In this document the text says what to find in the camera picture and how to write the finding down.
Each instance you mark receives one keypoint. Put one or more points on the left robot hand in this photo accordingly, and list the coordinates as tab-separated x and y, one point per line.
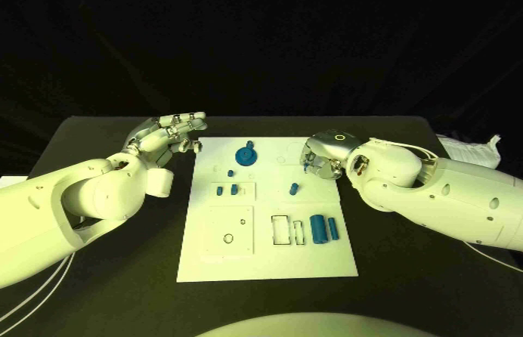
158	140

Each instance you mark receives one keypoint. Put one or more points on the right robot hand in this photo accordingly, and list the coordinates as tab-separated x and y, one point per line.
329	144

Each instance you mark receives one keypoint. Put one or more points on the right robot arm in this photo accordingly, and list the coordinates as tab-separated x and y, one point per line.
450	198

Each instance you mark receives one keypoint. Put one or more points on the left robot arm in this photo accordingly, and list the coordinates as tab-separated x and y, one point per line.
45	201

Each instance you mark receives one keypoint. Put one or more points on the white task board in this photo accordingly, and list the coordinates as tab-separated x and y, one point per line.
266	257

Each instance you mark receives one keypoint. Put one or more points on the blue gear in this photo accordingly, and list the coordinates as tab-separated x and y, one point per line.
247	155

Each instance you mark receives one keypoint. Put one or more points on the slim blue cylinder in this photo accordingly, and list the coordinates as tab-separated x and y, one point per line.
333	228

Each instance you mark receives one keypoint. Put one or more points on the thick blue cylinder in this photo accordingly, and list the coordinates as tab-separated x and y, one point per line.
321	229

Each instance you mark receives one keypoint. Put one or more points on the white crumpled bag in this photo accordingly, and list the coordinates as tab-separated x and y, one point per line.
470	151

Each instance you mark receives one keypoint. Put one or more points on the white flat object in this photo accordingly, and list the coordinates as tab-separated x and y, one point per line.
12	181

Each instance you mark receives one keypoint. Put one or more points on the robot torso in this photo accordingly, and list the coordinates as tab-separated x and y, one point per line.
319	325

